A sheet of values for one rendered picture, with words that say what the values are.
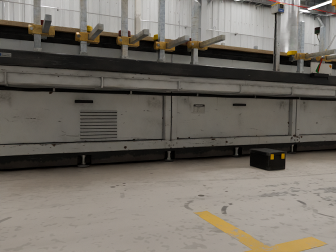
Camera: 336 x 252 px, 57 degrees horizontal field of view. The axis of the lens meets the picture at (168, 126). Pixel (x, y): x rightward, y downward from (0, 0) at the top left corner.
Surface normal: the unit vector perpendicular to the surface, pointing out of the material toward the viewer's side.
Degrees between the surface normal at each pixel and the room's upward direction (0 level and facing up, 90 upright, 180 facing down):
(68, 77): 90
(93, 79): 90
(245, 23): 90
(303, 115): 91
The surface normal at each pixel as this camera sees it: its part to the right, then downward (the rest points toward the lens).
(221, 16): 0.42, 0.05
